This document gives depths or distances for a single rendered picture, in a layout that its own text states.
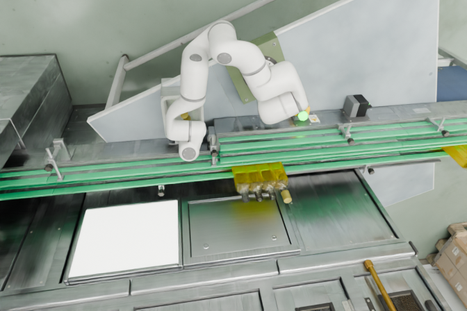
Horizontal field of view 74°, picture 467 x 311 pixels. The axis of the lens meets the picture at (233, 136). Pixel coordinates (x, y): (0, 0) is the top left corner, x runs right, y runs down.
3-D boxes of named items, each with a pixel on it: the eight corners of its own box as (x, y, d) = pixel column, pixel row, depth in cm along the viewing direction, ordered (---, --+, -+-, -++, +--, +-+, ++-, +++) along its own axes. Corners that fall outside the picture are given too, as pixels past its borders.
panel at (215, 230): (85, 211, 141) (64, 285, 115) (83, 207, 139) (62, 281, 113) (278, 191, 153) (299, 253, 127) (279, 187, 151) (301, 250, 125)
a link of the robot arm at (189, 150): (180, 124, 108) (207, 125, 110) (179, 114, 118) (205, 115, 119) (178, 163, 114) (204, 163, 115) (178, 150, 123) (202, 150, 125)
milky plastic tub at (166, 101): (166, 128, 148) (166, 140, 141) (160, 87, 134) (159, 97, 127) (203, 125, 150) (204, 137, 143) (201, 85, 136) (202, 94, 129)
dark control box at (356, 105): (342, 108, 157) (349, 117, 150) (346, 94, 152) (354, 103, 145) (357, 107, 158) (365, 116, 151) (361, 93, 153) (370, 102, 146)
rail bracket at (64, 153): (65, 153, 143) (51, 189, 126) (53, 123, 133) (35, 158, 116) (76, 151, 144) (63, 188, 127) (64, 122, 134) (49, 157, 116)
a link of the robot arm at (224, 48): (263, 50, 100) (244, 10, 91) (269, 73, 91) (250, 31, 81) (224, 67, 104) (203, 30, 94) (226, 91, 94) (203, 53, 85)
